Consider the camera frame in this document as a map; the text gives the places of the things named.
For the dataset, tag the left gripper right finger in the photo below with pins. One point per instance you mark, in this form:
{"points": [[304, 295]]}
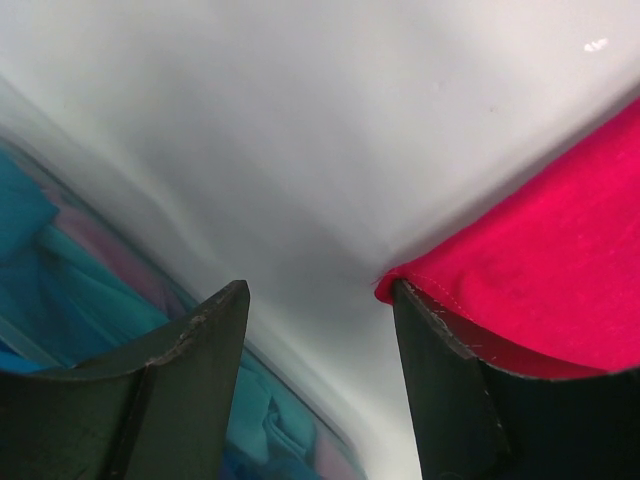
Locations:
{"points": [[474, 420]]}

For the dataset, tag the translucent blue plastic basket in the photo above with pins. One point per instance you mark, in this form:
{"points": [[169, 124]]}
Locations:
{"points": [[19, 121]]}

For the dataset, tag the red t shirt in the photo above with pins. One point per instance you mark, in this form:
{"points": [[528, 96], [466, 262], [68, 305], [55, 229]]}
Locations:
{"points": [[546, 284]]}

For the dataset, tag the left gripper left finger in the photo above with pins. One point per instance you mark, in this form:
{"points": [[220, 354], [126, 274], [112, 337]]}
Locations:
{"points": [[155, 408]]}

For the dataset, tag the light teal t shirt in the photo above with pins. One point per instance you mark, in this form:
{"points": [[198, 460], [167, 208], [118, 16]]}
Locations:
{"points": [[270, 434]]}

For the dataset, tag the pink t shirt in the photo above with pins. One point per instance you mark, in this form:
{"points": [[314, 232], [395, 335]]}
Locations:
{"points": [[114, 255]]}

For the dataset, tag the blue t shirt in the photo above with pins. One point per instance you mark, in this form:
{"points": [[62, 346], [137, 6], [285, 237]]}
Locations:
{"points": [[59, 305]]}

